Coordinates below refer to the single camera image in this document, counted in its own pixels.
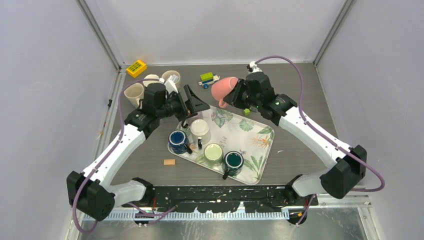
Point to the black mug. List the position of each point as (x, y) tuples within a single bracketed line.
[(150, 79)]

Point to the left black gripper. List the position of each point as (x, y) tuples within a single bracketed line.
[(194, 104)]

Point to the pink mug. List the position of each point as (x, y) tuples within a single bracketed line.
[(222, 88)]

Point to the teal mug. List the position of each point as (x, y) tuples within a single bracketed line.
[(232, 164)]

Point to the lilac mug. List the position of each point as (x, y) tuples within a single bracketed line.
[(188, 121)]

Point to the yellow toy block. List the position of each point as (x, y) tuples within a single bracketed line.
[(135, 69)]

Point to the toy brick car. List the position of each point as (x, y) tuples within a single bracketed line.
[(208, 79)]

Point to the wooden block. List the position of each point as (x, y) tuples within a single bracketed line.
[(169, 162)]

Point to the sea pattern beige mug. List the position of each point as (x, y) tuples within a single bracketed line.
[(172, 75)]

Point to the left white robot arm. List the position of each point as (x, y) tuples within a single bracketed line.
[(91, 191)]

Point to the leaf patterned metal tray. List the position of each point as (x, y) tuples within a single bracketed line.
[(237, 133)]

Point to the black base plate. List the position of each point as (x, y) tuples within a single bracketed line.
[(223, 198)]

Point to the dark blue mug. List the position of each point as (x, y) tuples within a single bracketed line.
[(179, 143)]

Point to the tall beige mug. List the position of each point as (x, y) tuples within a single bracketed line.
[(135, 94)]

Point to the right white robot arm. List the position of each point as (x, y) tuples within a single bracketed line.
[(343, 171)]

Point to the white mug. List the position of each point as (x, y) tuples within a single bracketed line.
[(200, 129)]

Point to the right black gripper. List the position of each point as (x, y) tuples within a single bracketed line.
[(233, 98)]

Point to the light green mug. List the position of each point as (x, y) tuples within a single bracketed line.
[(212, 155)]

